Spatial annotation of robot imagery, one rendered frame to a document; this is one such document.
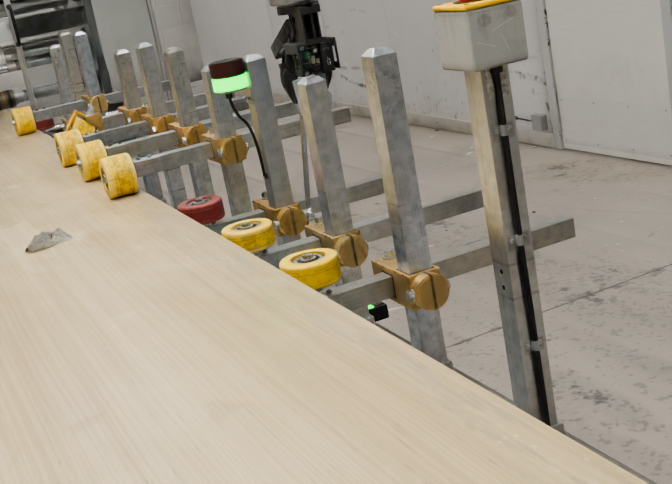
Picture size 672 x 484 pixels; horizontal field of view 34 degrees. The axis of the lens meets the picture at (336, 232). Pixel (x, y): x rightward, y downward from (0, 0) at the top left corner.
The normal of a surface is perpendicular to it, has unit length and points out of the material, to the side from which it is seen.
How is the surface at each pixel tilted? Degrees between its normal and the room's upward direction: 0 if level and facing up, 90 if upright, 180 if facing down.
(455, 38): 90
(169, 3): 90
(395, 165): 90
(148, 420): 0
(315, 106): 90
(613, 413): 0
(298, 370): 0
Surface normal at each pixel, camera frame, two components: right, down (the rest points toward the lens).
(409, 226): 0.40, 0.18
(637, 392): -0.18, -0.95
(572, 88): -0.89, 0.27
